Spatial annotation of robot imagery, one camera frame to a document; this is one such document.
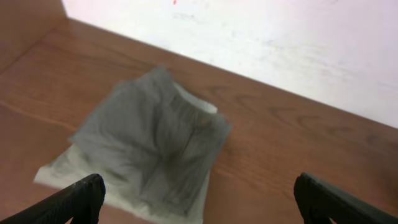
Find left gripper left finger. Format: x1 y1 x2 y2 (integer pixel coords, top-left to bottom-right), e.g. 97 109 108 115
1 174 106 224

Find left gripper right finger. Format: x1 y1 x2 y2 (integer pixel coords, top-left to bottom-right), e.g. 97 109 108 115
294 172 397 224

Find khaki shorts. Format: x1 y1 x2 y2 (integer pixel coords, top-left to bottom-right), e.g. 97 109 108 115
33 82 218 224

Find grey shorts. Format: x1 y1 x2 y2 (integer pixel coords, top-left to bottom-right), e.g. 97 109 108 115
71 67 231 215

